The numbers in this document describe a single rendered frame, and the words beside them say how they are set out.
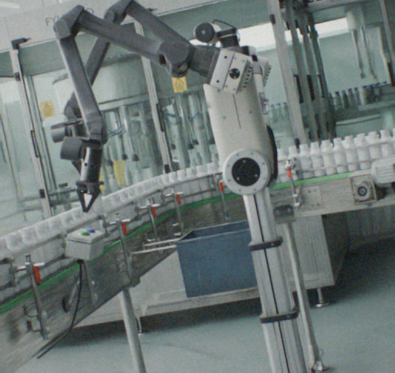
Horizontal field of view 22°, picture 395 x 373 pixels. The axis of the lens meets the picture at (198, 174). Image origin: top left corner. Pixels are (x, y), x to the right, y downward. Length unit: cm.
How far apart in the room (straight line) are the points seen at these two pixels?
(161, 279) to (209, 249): 313
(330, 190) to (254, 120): 161
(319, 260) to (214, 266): 295
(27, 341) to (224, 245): 114
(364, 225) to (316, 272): 192
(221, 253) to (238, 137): 63
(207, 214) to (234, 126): 160
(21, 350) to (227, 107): 106
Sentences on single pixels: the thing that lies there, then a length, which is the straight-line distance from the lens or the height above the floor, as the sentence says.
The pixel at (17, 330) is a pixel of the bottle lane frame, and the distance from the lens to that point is 288.
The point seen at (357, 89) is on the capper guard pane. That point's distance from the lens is 855.
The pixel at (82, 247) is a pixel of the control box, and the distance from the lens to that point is 313.
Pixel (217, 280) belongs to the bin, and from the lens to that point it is 385.
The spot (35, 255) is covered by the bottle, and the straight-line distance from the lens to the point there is 315.
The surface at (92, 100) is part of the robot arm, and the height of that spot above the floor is 151.
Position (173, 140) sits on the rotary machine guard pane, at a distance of 683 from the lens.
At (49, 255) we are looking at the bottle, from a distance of 326.
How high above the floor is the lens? 139
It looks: 3 degrees down
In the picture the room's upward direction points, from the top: 12 degrees counter-clockwise
